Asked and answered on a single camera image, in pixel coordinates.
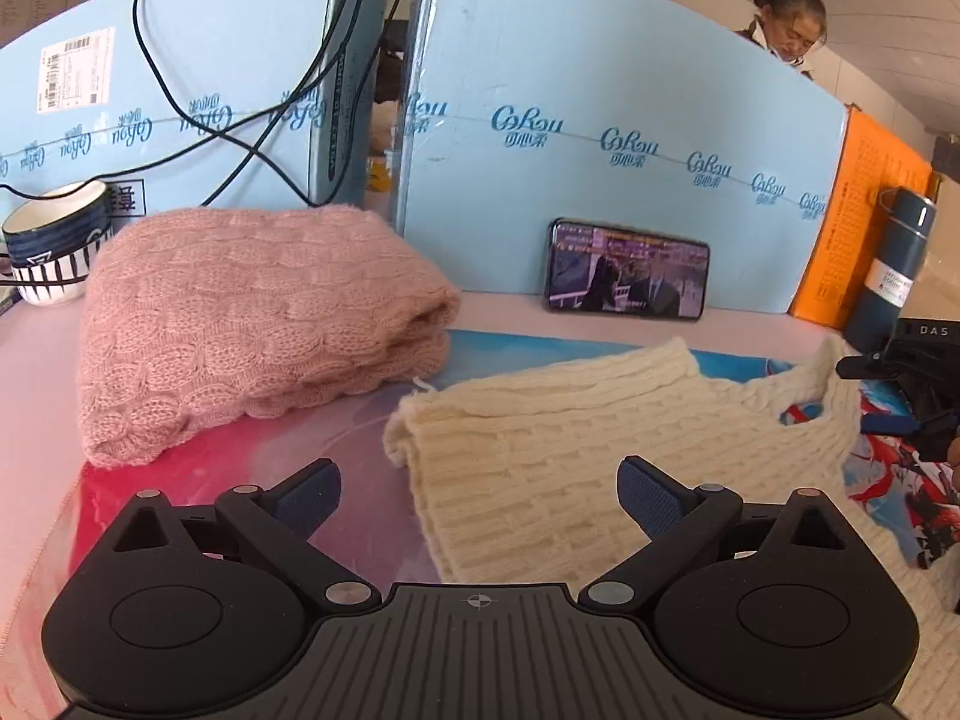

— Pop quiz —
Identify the blue and white ceramic mug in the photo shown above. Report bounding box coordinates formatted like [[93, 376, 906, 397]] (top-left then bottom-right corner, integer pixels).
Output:
[[0, 180, 115, 307]]

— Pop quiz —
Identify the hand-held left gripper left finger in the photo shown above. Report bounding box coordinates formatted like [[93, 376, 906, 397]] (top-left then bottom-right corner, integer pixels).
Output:
[[105, 457, 383, 611]]

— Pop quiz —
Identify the light blue cardboard box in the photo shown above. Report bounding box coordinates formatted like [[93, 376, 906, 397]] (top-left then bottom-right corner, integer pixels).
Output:
[[394, 0, 852, 317], [0, 0, 389, 241]]

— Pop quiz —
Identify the white knitted sweater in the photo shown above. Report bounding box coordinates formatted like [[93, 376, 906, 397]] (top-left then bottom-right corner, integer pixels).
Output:
[[382, 336, 960, 616]]

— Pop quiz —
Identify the pink knitted sweater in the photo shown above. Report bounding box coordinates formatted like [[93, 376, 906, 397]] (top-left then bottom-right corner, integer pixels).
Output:
[[77, 204, 462, 467]]

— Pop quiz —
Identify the black cable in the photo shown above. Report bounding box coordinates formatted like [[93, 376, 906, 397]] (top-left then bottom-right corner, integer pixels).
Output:
[[133, 0, 316, 207], [201, 0, 380, 205]]

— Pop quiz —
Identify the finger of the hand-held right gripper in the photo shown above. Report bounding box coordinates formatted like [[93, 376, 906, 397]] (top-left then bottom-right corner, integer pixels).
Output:
[[835, 354, 901, 382]]

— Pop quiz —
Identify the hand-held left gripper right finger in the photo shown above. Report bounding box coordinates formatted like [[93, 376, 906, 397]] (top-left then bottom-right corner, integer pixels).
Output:
[[579, 454, 850, 611]]

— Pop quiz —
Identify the orange cardboard box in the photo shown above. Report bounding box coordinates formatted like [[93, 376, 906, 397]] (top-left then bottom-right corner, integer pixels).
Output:
[[787, 106, 943, 331]]

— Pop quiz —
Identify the colourful printed table mat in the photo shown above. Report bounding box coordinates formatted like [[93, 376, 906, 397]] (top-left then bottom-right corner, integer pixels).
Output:
[[71, 328, 960, 616]]

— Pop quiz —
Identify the black smartphone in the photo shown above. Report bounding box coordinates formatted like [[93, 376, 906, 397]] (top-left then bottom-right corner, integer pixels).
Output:
[[543, 217, 711, 324]]

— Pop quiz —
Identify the dark blue thermos bottle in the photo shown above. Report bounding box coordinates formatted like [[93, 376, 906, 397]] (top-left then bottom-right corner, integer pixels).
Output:
[[845, 186, 939, 353]]

